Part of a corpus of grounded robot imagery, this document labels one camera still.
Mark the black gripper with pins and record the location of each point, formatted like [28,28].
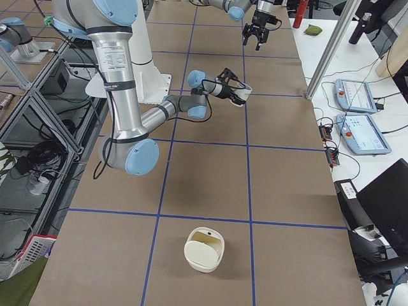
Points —
[227,92]
[260,18]

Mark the white ribbed mug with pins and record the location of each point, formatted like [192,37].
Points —
[243,93]

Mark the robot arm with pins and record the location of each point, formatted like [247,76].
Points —
[108,24]
[236,10]

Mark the red cylinder bottle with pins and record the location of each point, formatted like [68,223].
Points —
[300,12]

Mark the green cloth pouch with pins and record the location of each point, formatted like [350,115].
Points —
[313,30]

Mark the blue teach pendant far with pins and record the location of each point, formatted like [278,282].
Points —
[354,96]

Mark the blue teach pendant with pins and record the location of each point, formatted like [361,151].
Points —
[354,96]
[361,134]

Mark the blue teach pendant near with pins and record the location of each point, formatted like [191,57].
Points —
[361,134]

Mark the black office chair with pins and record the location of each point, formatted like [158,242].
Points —
[376,219]

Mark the white plastic basket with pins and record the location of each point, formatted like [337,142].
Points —
[38,246]

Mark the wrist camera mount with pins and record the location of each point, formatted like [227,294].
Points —
[226,76]

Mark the aluminium frame post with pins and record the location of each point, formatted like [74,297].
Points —
[339,31]

